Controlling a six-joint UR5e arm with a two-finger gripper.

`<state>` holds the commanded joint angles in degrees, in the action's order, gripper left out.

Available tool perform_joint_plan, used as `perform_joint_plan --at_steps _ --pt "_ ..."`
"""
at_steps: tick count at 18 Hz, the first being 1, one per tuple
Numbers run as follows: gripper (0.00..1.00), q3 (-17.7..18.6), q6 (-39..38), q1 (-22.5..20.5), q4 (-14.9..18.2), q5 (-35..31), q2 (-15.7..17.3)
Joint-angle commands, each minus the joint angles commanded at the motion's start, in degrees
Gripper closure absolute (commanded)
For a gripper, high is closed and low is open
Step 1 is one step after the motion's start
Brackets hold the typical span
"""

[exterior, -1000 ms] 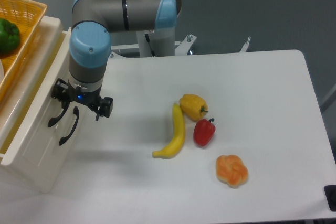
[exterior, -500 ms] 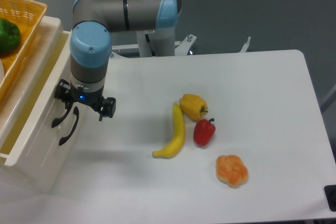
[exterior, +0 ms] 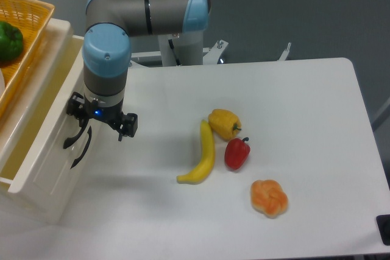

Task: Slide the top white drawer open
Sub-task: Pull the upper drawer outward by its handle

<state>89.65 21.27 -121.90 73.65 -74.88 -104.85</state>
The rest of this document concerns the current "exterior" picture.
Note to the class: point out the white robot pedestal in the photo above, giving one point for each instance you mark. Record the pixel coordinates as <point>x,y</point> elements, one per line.
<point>182,49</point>

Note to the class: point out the white drawer cabinet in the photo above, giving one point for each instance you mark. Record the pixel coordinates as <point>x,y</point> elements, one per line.
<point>30,138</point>

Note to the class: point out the black top drawer handle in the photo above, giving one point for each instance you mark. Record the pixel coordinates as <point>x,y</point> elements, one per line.
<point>72,140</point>

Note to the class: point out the black device at table edge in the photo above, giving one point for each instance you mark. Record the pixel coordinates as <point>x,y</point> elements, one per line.
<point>383,223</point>

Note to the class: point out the yellow woven basket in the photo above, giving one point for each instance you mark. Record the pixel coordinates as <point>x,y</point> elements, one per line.
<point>23,23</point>

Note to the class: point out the yellow banana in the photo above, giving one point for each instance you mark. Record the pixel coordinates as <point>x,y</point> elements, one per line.
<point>207,161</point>

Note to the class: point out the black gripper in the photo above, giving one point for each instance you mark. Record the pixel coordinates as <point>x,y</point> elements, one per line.
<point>107,109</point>

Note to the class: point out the black bottom drawer handle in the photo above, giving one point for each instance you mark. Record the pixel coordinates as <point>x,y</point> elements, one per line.
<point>81,156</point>

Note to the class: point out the green bell pepper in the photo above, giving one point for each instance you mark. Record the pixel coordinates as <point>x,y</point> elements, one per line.
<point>11,42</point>

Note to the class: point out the yellow bell pepper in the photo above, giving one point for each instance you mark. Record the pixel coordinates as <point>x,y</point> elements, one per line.
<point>225,123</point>

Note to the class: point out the black drawer handle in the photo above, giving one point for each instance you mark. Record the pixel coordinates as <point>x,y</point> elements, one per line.
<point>81,156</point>
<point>72,140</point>

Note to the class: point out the orange knotted bread roll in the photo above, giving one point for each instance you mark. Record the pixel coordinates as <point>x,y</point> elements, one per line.
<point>268,197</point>

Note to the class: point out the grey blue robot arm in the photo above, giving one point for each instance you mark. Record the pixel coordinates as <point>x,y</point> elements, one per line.
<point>106,52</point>

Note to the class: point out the white metal base frame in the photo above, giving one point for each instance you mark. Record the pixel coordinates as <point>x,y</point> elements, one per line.
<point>211,55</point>

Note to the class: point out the red bell pepper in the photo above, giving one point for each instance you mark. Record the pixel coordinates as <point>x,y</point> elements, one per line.
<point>236,153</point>

